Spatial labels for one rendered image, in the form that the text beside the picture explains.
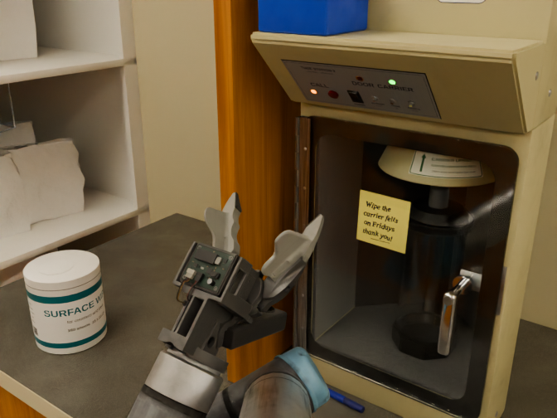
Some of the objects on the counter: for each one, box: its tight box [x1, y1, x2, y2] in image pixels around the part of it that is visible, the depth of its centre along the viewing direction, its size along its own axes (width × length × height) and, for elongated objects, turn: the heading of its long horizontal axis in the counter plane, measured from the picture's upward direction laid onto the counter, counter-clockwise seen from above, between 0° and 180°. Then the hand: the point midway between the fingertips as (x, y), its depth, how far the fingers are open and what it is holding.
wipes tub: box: [23, 250, 107, 354], centre depth 110 cm, size 13×13×15 cm
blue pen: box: [328, 388, 365, 413], centre depth 97 cm, size 1×14×1 cm, turn 49°
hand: (278, 208), depth 72 cm, fingers open, 12 cm apart
